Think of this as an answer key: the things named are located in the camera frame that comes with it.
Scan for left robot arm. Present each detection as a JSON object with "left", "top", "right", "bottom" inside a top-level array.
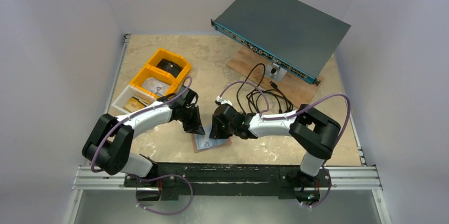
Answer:
[{"left": 82, "top": 87, "right": 205, "bottom": 186}]

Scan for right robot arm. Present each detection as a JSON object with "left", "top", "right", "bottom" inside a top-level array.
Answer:
[{"left": 210, "top": 99, "right": 341, "bottom": 185}]

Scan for grey credit cards in bin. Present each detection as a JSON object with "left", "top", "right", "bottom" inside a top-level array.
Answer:
[{"left": 141, "top": 77, "right": 170, "bottom": 97}]

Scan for yellow bin with cards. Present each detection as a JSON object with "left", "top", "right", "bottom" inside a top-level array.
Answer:
[{"left": 130, "top": 66, "right": 179, "bottom": 98}]

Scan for yellow cards in white bin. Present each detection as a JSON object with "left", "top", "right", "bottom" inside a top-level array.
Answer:
[{"left": 123, "top": 97, "right": 148, "bottom": 113}]

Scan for black item in bin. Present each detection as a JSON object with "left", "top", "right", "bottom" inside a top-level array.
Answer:
[{"left": 156, "top": 59, "right": 183, "bottom": 78}]

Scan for yellow bin with black item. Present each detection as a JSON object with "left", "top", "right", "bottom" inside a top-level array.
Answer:
[{"left": 146, "top": 48, "right": 192, "bottom": 84}]

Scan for white plastic bin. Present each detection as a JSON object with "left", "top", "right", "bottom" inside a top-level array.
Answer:
[{"left": 112, "top": 85, "right": 156, "bottom": 114}]

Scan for wooden board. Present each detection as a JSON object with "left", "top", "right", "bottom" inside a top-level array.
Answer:
[{"left": 227, "top": 47, "right": 324, "bottom": 107}]

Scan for grey socket box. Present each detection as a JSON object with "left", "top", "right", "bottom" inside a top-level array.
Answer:
[{"left": 265, "top": 64, "right": 288, "bottom": 82}]

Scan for black cable with USB plug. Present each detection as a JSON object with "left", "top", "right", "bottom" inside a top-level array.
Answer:
[{"left": 237, "top": 62, "right": 294, "bottom": 114}]

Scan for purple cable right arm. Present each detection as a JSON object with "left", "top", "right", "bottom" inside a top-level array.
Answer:
[{"left": 218, "top": 81, "right": 352, "bottom": 209}]

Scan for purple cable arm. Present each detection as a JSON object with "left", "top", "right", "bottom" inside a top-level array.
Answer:
[
  {"left": 218, "top": 81, "right": 352, "bottom": 209},
  {"left": 90, "top": 76, "right": 194, "bottom": 217}
]

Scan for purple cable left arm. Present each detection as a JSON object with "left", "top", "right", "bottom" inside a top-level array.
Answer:
[{"left": 90, "top": 76, "right": 194, "bottom": 217}]

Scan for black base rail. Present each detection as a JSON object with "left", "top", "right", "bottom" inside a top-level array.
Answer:
[{"left": 124, "top": 162, "right": 331, "bottom": 203}]

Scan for aluminium frame rail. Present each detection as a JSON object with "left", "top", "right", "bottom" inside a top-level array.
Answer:
[{"left": 71, "top": 166, "right": 382, "bottom": 190}]

